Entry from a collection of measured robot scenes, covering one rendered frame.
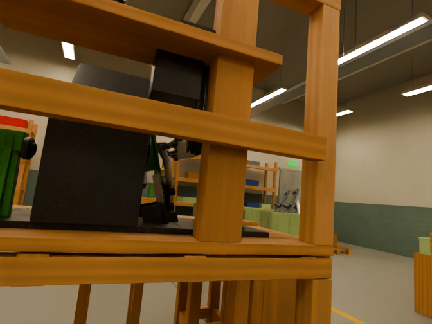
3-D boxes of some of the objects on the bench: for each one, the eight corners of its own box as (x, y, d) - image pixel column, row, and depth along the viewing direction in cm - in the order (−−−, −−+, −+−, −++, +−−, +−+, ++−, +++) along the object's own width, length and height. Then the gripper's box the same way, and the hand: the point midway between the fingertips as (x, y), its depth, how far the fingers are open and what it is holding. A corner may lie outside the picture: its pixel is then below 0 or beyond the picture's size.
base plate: (-23, 210, 105) (-22, 205, 105) (227, 224, 143) (227, 220, 143) (-106, 223, 66) (-104, 215, 66) (269, 237, 103) (269, 232, 104)
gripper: (204, 135, 111) (162, 140, 104) (200, 164, 121) (161, 170, 115) (199, 126, 116) (157, 130, 109) (195, 155, 127) (157, 160, 120)
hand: (164, 150), depth 113 cm, fingers closed on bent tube, 3 cm apart
